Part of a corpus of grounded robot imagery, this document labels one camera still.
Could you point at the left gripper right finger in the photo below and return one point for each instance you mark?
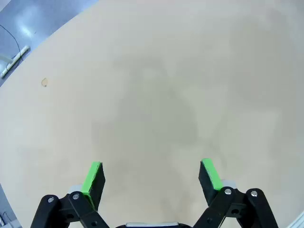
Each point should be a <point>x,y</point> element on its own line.
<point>209,185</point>

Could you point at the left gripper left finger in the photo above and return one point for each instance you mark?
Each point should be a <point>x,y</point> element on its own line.
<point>95,187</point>

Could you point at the white aluminium base frame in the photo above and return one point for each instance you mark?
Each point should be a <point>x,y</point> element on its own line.
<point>299,222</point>

